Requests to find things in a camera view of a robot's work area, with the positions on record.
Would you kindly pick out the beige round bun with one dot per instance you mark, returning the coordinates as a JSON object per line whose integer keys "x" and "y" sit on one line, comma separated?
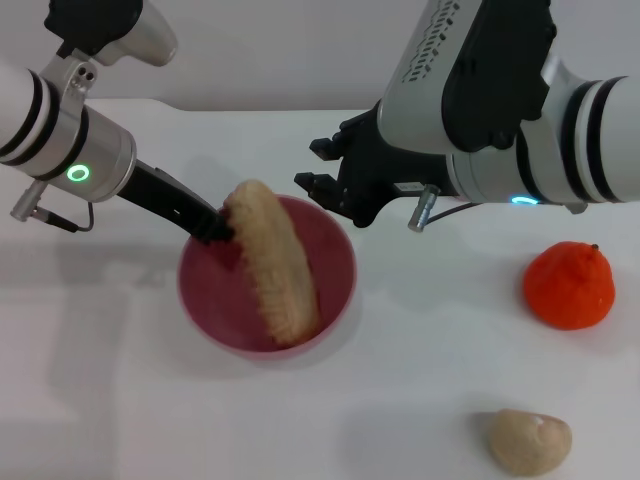
{"x": 525, "y": 442}

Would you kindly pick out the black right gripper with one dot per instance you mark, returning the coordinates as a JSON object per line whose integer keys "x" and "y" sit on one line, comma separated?
{"x": 380, "y": 175}

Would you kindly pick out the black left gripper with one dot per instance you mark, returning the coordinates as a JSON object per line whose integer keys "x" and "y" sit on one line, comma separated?
{"x": 165, "y": 197}

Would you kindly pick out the long ridged orange bread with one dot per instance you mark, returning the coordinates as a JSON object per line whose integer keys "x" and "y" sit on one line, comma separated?
{"x": 277, "y": 270}

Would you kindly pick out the orange tangerine toy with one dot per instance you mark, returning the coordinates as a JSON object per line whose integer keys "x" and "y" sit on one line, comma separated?
{"x": 567, "y": 290}

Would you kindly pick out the left wrist camera housing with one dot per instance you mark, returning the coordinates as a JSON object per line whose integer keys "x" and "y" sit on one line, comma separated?
{"x": 115, "y": 27}

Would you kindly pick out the pink plastic bowl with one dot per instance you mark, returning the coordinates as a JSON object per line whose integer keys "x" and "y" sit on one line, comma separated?
{"x": 220, "y": 310}

